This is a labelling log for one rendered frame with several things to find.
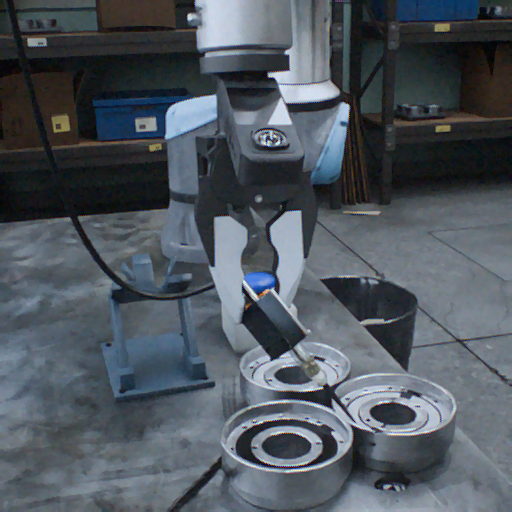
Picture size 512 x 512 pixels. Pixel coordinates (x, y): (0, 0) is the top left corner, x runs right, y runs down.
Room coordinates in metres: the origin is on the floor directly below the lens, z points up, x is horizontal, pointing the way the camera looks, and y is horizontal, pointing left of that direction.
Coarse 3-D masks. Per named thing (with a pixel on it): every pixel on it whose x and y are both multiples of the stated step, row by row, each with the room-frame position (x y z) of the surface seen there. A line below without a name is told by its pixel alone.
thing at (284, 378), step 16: (256, 352) 0.69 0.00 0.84; (288, 352) 0.70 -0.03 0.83; (320, 352) 0.69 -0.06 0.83; (336, 352) 0.68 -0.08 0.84; (240, 368) 0.65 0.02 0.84; (256, 368) 0.67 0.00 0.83; (272, 368) 0.67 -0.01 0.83; (288, 368) 0.67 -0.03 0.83; (336, 368) 0.66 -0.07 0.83; (240, 384) 0.64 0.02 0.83; (256, 384) 0.62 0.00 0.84; (272, 384) 0.64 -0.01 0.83; (288, 384) 0.67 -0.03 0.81; (304, 384) 0.67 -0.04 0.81; (336, 384) 0.61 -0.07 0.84; (256, 400) 0.62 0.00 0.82; (272, 400) 0.61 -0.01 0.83; (304, 400) 0.60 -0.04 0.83; (320, 400) 0.61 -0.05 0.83
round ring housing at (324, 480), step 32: (256, 416) 0.58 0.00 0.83; (288, 416) 0.58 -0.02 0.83; (320, 416) 0.57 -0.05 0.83; (224, 448) 0.51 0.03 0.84; (256, 448) 0.53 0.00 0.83; (288, 448) 0.55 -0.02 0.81; (320, 448) 0.53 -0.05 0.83; (352, 448) 0.52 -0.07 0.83; (256, 480) 0.49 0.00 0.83; (288, 480) 0.48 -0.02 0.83; (320, 480) 0.49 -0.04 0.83
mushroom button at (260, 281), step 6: (246, 276) 0.80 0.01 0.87; (252, 276) 0.80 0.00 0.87; (258, 276) 0.80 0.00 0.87; (264, 276) 0.80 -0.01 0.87; (270, 276) 0.80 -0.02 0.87; (252, 282) 0.79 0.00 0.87; (258, 282) 0.79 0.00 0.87; (264, 282) 0.79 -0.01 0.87; (270, 282) 0.79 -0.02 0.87; (258, 288) 0.78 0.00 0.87; (264, 288) 0.78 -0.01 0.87; (270, 288) 0.79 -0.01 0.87; (258, 294) 0.80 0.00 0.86
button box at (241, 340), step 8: (248, 304) 0.79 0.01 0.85; (224, 312) 0.81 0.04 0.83; (296, 312) 0.78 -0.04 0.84; (224, 320) 0.81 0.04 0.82; (232, 320) 0.77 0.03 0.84; (224, 328) 0.82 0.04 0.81; (232, 328) 0.77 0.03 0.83; (240, 328) 0.76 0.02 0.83; (232, 336) 0.77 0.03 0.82; (240, 336) 0.76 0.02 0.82; (248, 336) 0.76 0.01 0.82; (232, 344) 0.77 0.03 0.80; (240, 344) 0.76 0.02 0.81; (248, 344) 0.76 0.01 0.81; (256, 344) 0.77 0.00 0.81; (240, 352) 0.76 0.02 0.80
